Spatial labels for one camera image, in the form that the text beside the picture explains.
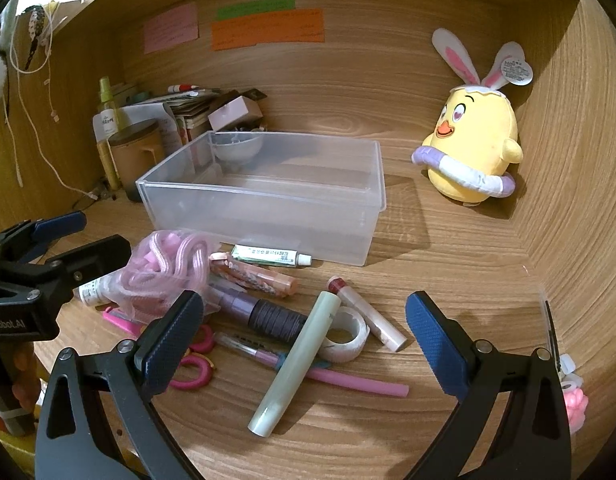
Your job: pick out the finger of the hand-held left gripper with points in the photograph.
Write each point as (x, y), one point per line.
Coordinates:
(95, 257)
(62, 225)

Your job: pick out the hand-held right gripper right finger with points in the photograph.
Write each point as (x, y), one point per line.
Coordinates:
(434, 347)

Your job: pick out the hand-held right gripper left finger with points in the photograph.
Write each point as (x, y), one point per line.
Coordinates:
(171, 347)

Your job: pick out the small white bottle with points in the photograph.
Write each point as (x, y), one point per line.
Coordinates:
(91, 291)

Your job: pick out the pink scissors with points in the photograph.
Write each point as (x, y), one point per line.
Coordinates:
(201, 379)

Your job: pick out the pink comb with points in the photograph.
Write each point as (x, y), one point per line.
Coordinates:
(118, 321)

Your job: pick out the white tube with red cap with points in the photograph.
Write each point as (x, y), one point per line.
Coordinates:
(373, 317)

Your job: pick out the clear pink pen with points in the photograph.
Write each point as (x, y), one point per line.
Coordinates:
(242, 347)

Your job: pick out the white tape roll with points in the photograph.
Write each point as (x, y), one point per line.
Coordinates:
(357, 342)

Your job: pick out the purple cylindrical tube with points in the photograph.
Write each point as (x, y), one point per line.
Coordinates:
(270, 316)

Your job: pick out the pink patterned tube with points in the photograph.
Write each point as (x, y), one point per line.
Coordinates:
(260, 278)

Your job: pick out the pale green long tube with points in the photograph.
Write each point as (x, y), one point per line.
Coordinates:
(293, 365)

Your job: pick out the clear plastic storage box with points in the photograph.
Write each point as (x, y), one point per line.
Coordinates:
(268, 210)

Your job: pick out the person's left hand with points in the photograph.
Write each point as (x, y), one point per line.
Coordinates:
(26, 367)

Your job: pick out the brown mug with lid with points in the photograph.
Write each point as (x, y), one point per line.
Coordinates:
(132, 160)

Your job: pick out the yellow green spray bottle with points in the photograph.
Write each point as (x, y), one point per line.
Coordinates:
(106, 110)

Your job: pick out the yellow printed cloth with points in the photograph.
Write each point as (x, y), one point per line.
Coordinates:
(10, 457)

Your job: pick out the pink figurine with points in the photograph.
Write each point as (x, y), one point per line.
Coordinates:
(574, 400)

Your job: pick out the stack of books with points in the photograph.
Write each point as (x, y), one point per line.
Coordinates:
(192, 110)

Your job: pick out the small clear bowl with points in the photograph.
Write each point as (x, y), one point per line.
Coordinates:
(237, 147)

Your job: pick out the white red marker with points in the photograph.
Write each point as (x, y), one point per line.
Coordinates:
(182, 88)

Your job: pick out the small pink box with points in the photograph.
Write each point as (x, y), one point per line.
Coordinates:
(232, 112)

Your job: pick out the spotted hanging ornament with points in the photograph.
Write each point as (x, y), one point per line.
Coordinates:
(34, 25)

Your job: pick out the yellow chick plush toy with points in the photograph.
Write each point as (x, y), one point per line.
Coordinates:
(470, 130)

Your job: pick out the pink sticky note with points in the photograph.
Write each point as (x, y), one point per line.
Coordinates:
(170, 27)

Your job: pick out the orange sticky note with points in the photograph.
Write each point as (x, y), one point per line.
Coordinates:
(268, 30)

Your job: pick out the green sticky note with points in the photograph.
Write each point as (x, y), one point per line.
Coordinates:
(255, 9)

